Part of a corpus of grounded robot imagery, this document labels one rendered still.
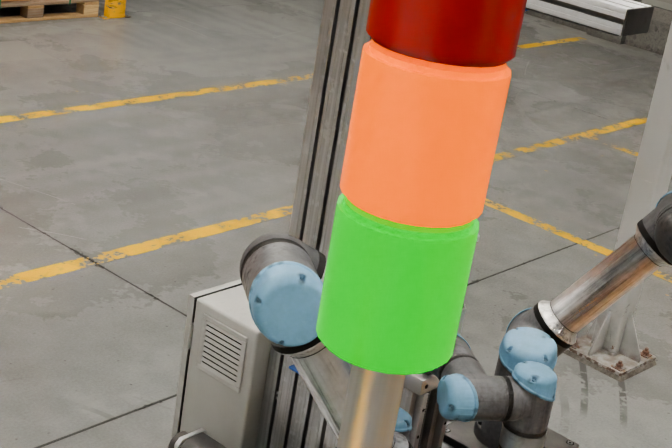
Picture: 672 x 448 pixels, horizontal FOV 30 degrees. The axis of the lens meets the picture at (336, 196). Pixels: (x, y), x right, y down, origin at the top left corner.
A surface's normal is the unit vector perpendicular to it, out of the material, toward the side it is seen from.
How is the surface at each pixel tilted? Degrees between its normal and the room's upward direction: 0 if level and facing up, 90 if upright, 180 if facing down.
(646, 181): 90
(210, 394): 90
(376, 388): 90
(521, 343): 7
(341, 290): 90
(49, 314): 0
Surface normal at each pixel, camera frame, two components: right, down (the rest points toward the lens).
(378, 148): -0.58, 0.19
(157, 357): 0.15, -0.93
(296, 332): 0.15, 0.26
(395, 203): -0.36, 0.27
